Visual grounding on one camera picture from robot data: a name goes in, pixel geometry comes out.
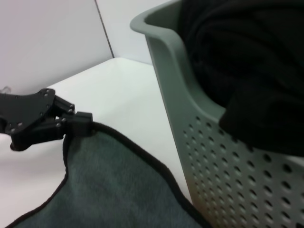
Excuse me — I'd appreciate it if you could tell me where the grey-green perforated plastic storage box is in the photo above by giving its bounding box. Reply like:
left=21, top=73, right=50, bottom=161
left=130, top=0, right=304, bottom=228

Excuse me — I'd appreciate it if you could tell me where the green towel with yellow back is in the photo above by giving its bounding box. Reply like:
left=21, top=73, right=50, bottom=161
left=4, top=122, right=209, bottom=228

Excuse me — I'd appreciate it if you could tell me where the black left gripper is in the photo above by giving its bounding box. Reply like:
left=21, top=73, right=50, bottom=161
left=0, top=88, right=95, bottom=152

